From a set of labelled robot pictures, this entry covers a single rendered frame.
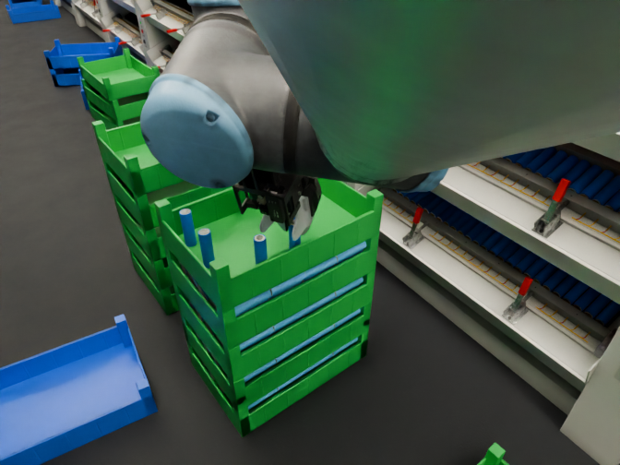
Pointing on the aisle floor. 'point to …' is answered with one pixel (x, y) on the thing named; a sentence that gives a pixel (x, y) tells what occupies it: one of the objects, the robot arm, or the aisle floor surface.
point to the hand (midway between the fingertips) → (294, 222)
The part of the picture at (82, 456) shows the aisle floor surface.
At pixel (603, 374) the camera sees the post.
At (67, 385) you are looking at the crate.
